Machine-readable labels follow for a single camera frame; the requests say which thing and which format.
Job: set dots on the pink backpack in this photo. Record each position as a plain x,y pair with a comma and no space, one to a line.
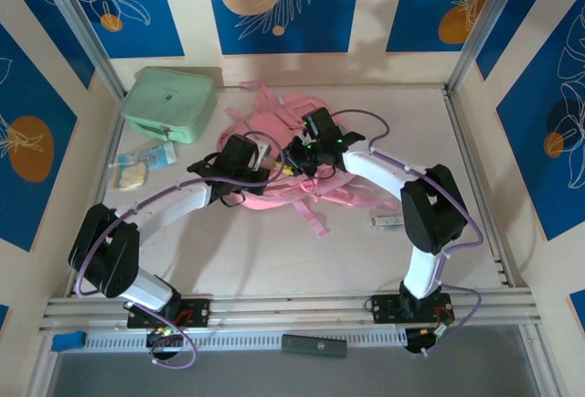
269,120

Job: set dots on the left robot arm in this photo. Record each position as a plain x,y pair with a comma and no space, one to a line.
109,255

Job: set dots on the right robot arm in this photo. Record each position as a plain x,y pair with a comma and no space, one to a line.
429,214

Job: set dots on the mint green storage case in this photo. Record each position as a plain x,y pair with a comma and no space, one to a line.
169,99

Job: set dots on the clear plastic supply bag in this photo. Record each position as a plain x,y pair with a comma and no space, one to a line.
137,170

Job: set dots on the dark green remote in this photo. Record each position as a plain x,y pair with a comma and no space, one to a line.
315,346

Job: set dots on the blue tape piece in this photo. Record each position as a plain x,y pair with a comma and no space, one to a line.
68,341

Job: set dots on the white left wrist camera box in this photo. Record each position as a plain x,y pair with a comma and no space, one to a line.
261,152

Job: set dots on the aluminium table side rail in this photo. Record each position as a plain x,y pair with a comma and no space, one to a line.
98,189
453,103

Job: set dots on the aluminium frame rail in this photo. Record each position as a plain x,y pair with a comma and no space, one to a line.
292,307

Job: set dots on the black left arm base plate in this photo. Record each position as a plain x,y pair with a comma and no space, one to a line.
201,312

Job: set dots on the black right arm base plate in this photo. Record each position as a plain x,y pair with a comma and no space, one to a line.
384,310

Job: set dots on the aluminium corner post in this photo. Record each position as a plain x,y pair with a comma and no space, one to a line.
77,22
489,22

